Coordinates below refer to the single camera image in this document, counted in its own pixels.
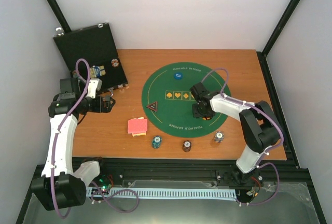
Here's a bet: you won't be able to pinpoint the brown poker chip stack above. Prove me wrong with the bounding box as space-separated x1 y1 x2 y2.
182 140 191 152

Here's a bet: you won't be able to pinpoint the blue small blind button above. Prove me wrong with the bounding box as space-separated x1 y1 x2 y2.
174 72 183 80

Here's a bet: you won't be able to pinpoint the red triangular dealer button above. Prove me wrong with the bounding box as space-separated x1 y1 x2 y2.
146 101 158 112

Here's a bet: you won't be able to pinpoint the teal poker chip stack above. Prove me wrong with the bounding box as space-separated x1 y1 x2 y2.
151 135 162 149

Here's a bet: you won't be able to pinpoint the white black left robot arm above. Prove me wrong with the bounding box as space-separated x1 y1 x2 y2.
31 78 115 211

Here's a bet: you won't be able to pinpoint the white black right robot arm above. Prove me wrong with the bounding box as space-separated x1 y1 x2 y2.
190 83 284 185

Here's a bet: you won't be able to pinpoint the blue chips in case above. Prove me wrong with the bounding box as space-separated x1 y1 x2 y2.
90 65 106 78

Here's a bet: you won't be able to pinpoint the grey poker chip stack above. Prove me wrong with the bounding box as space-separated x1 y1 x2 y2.
214 131 224 143

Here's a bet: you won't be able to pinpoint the round green poker mat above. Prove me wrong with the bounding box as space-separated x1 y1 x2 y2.
142 62 227 138

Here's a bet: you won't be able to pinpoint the red playing card deck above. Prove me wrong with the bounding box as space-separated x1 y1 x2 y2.
127 117 148 137

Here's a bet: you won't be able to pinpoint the orange chip in case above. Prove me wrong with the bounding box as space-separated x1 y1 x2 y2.
111 59 119 67

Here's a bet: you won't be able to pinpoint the black poker case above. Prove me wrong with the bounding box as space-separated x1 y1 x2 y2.
53 22 129 93

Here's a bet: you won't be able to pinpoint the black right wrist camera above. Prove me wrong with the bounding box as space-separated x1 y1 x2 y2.
190 82 209 102

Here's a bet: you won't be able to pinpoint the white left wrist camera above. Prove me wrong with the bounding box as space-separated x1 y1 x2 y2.
86 78 102 99

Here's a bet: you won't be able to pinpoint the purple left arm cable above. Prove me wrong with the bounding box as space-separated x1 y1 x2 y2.
50 58 92 219

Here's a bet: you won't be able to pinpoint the light blue cable duct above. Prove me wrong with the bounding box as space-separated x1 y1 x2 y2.
102 187 237 201

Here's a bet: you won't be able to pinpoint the black aluminium frame rail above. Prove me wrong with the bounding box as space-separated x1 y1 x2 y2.
17 158 331 223

